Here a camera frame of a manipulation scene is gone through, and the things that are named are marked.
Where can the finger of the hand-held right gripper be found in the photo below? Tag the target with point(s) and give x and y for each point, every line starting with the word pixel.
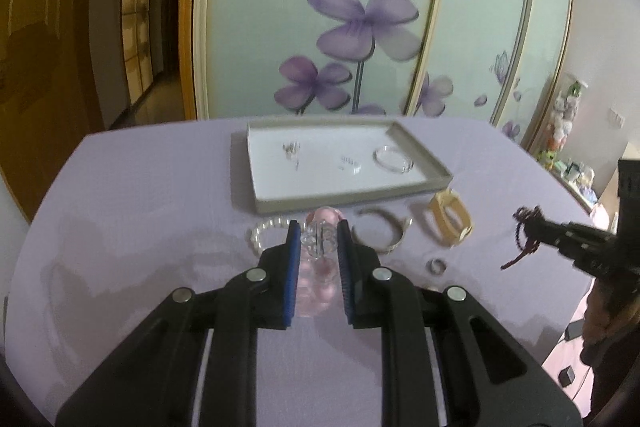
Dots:
pixel 575 254
pixel 575 227

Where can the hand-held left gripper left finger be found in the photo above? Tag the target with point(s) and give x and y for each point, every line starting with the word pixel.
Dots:
pixel 294 272

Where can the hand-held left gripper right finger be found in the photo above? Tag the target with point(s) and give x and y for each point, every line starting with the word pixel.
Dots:
pixel 345 274

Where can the grey cardboard tray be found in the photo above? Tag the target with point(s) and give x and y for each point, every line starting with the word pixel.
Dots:
pixel 345 187

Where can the cream watch band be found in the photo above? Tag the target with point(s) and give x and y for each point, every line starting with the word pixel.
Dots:
pixel 450 218

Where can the person's right hand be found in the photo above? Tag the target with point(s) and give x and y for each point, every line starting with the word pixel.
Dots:
pixel 600 322

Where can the pastel small boxes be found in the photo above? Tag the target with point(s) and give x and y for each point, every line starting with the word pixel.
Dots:
pixel 580 179

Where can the plush toy pile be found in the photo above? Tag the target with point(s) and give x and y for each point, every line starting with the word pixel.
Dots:
pixel 565 122

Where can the small silver earrings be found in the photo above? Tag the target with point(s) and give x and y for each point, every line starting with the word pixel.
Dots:
pixel 291 151

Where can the small black box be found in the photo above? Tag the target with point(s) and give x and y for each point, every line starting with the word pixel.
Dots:
pixel 566 377

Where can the thin silver bangle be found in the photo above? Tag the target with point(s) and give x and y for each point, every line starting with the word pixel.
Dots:
pixel 393 158

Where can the purple tablecloth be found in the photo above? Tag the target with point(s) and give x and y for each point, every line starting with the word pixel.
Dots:
pixel 150 217

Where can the flower print wardrobe door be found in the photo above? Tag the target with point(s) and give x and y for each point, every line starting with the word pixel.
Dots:
pixel 545 47
pixel 475 17
pixel 320 7

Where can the glass lattice door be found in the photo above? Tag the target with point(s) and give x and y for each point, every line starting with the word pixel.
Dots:
pixel 136 17

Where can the wooden door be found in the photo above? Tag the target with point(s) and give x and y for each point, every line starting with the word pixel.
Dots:
pixel 45 72

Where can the white wall socket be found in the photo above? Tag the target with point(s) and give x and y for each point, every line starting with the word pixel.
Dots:
pixel 618 119

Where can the wooden door frame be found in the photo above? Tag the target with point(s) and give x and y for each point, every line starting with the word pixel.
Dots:
pixel 187 22

